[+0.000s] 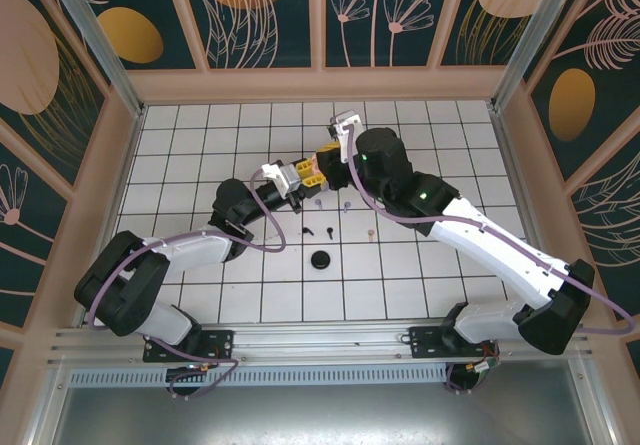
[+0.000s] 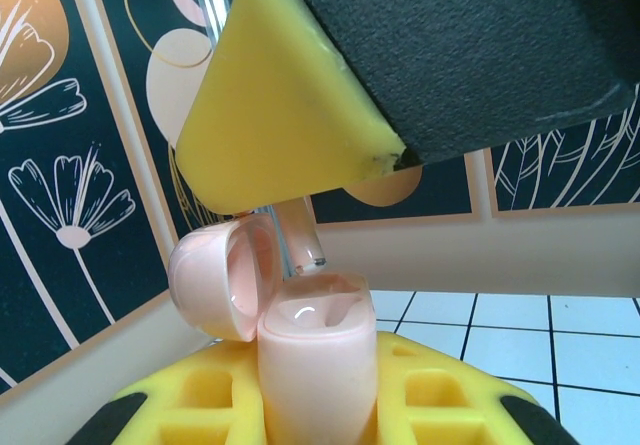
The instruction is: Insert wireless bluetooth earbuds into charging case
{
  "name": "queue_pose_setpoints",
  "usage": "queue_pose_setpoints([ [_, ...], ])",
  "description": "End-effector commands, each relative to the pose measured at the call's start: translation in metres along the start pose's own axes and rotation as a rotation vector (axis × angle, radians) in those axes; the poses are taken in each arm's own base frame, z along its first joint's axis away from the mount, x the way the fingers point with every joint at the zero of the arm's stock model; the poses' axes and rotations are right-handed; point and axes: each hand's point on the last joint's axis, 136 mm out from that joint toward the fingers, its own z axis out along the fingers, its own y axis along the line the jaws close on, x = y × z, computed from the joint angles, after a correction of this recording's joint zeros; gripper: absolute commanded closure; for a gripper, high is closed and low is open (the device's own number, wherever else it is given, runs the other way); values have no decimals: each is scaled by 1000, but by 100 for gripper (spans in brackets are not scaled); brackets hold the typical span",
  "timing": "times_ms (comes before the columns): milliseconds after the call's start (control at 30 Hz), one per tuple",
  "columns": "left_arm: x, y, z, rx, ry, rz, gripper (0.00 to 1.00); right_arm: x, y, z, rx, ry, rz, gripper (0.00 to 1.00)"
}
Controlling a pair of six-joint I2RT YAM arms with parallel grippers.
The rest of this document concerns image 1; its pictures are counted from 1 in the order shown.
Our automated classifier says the clear vertical tube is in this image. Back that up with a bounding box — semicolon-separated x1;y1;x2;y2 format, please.
490;0;599;114

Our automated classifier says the grey metal sheet panel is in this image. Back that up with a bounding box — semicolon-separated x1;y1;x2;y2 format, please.
49;384;601;445

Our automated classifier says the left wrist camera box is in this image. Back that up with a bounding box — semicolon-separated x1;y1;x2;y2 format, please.
260;162;303;194

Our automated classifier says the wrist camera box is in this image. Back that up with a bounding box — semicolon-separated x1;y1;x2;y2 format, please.
327;109;362;164
260;162;303;194

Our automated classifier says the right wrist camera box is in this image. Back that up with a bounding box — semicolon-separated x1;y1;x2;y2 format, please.
327;109;362;164

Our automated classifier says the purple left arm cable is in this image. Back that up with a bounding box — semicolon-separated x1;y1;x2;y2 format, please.
88;172;287;401

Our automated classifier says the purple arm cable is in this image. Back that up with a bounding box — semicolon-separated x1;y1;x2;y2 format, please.
88;172;287;401
342;123;632;395

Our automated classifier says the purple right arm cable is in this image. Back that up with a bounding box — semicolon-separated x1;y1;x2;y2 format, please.
342;123;632;395

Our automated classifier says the aluminium side rail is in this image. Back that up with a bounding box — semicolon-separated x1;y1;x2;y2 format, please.
487;104;591;326

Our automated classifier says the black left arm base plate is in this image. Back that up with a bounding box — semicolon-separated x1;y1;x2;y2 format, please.
142;329;236;364

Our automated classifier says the aluminium mounting rail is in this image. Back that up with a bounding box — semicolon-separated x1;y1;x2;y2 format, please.
47;318;599;366

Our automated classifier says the slotted grey cable duct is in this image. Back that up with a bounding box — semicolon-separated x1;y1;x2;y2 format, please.
67;367;451;389

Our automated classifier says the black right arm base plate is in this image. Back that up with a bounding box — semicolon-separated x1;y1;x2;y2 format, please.
408;325;501;361

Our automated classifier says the aluminium corner post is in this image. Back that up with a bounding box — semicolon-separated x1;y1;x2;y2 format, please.
42;0;147;119

